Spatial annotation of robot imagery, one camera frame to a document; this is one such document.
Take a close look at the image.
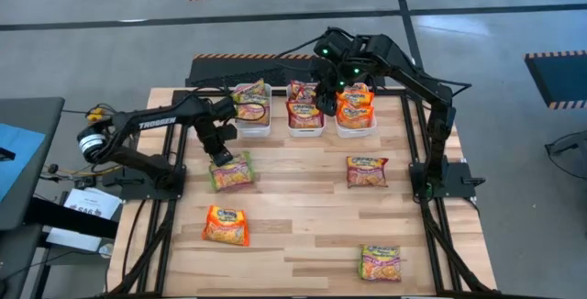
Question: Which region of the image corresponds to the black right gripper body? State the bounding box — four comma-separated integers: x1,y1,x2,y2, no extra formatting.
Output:
320,67,352,101

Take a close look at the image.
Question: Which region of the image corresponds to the yellow power plug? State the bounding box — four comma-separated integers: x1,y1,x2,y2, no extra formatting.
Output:
86,105,105,124

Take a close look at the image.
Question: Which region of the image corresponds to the white plastic bin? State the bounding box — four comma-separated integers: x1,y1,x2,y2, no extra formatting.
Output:
234,83,272,138
333,83,378,139
284,83,327,138

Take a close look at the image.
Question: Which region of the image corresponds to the white printed paper sheet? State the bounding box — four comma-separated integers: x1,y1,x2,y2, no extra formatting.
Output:
45,187,123,253

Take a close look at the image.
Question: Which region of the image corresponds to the black desk foot bar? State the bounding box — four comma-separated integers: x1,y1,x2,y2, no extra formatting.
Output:
22,196,120,240

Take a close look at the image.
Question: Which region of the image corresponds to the black aluminium table frame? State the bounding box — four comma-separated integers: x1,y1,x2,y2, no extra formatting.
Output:
107,87,499,299

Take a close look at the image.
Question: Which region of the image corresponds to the blue sheet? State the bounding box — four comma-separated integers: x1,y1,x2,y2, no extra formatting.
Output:
0,122,47,203

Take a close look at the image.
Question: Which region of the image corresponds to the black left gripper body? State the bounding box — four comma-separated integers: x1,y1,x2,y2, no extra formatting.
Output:
194,116,231,161

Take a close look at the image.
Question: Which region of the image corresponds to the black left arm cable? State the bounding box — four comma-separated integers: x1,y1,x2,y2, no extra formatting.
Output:
227,99,269,125

